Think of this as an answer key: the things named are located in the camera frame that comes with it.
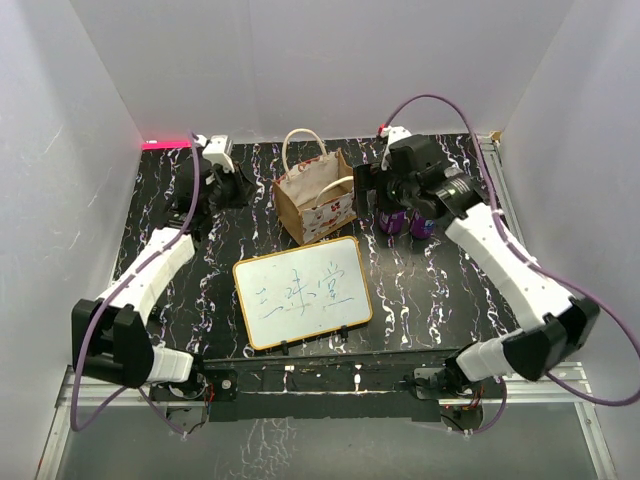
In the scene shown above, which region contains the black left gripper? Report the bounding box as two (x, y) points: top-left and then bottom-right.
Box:
(204, 162), (258, 216)

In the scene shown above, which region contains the purple soda can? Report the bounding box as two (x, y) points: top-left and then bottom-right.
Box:
(378, 210), (406, 235)
(409, 210), (435, 240)

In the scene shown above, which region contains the printed canvas tote bag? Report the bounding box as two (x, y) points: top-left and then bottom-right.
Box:
(272, 128), (356, 246)

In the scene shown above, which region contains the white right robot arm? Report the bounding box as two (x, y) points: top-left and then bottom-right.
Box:
(354, 127), (600, 397)

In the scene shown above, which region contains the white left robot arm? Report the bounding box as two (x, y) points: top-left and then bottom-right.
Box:
(71, 148), (253, 399)

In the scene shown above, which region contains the pink tape strip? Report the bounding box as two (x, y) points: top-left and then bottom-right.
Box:
(141, 140), (191, 151)

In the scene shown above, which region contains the yellow framed whiteboard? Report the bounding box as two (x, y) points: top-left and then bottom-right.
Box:
(233, 236), (373, 351)

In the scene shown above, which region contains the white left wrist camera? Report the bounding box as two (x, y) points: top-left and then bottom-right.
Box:
(192, 134), (235, 173)

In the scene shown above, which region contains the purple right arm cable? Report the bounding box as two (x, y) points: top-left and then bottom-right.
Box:
(379, 93), (640, 436)

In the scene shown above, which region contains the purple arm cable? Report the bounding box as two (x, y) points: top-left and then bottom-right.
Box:
(69, 129), (206, 441)
(379, 93), (640, 436)

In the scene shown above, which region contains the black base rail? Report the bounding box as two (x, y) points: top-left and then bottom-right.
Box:
(144, 349), (501, 426)

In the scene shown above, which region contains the aluminium frame rail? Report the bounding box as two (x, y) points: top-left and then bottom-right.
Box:
(35, 367), (204, 479)

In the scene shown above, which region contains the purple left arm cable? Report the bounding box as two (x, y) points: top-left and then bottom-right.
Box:
(69, 129), (206, 441)

